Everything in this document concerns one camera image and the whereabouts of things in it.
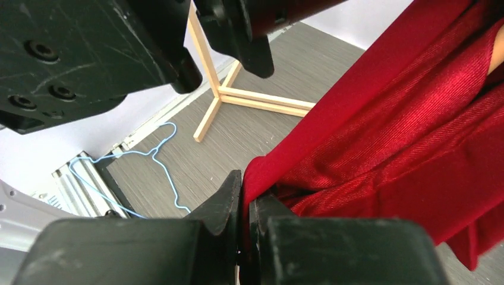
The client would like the wooden clothes rack frame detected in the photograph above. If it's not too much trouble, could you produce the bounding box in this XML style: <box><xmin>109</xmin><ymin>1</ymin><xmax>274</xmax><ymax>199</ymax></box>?
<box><xmin>187</xmin><ymin>4</ymin><xmax>315</xmax><ymax>143</ymax></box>

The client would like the aluminium floor rail front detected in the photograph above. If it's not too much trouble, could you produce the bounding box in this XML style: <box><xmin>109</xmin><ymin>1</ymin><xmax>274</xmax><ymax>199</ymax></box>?
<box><xmin>30</xmin><ymin>151</ymin><xmax>133</xmax><ymax>218</ymax></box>

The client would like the wooden hanger with metal hook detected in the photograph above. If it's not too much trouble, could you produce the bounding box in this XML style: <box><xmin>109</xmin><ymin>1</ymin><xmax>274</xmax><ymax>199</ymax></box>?
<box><xmin>487</xmin><ymin>26</ymin><xmax>504</xmax><ymax>75</ymax></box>

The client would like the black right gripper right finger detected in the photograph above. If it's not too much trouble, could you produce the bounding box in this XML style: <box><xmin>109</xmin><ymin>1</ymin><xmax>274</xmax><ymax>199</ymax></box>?
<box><xmin>249</xmin><ymin>194</ymin><xmax>449</xmax><ymax>284</ymax></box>

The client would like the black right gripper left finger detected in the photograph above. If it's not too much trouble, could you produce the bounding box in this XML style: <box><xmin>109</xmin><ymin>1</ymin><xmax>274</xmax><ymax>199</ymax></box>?
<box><xmin>13</xmin><ymin>170</ymin><xmax>242</xmax><ymax>285</ymax></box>

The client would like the blue wire hanger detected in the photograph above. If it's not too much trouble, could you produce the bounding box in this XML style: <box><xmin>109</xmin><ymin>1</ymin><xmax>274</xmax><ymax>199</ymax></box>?
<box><xmin>68</xmin><ymin>122</ymin><xmax>193</xmax><ymax>220</ymax></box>

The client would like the red garment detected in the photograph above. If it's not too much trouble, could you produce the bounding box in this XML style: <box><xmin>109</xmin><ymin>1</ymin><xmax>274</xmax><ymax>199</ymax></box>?
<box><xmin>243</xmin><ymin>1</ymin><xmax>503</xmax><ymax>270</ymax></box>

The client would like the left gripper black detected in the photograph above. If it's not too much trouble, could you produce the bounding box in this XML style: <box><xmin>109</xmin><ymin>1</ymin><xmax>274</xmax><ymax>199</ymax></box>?
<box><xmin>1</xmin><ymin>1</ymin><xmax>336</xmax><ymax>134</ymax></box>

